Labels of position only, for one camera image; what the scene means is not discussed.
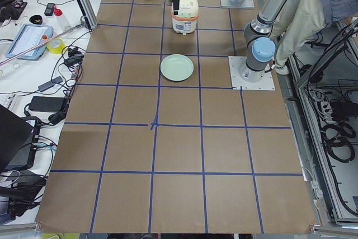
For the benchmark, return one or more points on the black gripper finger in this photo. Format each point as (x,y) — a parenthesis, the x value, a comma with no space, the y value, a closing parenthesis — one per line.
(174,7)
(177,6)

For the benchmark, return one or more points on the cream rice cooker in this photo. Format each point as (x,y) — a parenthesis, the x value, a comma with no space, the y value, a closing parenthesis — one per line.
(186,20)

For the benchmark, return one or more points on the metal clamp rod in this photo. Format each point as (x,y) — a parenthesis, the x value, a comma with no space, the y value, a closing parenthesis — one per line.
(69,31)

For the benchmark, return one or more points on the red capped squeeze bottle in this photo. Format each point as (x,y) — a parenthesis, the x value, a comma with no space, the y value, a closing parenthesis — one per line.
(61,19)

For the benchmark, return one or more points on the black phone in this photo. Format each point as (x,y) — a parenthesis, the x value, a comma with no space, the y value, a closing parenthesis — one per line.
(49,9)

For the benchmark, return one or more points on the yellow tape roll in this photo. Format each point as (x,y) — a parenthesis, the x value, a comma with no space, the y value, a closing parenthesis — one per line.
(55,46)

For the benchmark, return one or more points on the black round cup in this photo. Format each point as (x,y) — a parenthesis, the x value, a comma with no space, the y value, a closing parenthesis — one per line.
(36,19)

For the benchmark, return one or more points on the blue teach pendant tablet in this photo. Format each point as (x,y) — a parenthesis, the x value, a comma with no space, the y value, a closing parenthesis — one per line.
(32,39)

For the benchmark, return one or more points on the person beige trousers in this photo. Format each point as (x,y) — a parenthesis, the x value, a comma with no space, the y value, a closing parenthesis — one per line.
(299,20)

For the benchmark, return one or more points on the black laptop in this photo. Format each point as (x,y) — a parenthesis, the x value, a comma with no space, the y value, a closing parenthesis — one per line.
(18,139)

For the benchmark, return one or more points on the green plate near camera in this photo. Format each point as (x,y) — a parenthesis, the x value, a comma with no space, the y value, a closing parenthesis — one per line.
(177,67)

